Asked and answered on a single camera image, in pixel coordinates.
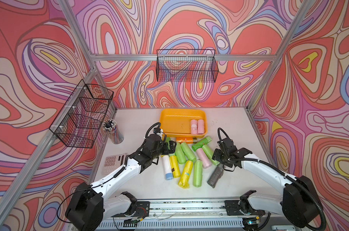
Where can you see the green yellow trash bag roll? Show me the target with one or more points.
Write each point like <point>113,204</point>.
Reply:
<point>174,166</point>

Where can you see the black wire basket left wall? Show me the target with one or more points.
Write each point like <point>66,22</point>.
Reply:
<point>78,123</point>

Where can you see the green roll with label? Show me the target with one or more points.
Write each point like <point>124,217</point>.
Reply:
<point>201,143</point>

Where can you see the light green roll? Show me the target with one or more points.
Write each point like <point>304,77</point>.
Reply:
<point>197,174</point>
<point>180,154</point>
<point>188,152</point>
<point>209,153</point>

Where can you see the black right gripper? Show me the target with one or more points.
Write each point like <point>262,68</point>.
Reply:
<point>217,154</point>

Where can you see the cup of pens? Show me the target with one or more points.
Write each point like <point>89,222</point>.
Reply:
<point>111,128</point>

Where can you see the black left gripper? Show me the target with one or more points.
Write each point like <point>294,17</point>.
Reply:
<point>172,148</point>

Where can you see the pink trash bag roll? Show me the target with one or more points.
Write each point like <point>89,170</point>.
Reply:
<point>194,126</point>
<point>200,126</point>
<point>206,163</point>

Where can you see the grey trash bag roll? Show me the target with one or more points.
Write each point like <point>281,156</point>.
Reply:
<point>215,176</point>

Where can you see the yellow trash bag roll lower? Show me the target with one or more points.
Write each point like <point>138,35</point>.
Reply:
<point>185,175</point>

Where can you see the pink calculator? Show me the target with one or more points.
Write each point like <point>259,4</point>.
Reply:
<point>111,163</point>

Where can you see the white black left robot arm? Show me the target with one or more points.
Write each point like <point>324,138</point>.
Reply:
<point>111,182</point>

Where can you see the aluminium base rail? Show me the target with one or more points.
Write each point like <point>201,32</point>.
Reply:
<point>230,206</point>

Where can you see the black wire basket back wall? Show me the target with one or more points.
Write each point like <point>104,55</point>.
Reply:
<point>186,65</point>

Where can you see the orange plastic storage box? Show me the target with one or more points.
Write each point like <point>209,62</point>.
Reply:
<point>176,122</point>

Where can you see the white blue trash bag roll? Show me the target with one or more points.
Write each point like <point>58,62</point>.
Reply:
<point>167,167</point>

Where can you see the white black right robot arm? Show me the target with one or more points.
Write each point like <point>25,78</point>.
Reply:
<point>298,199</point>

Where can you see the black wire basket wall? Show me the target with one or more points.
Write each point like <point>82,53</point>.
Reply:
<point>78,123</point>
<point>186,65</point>

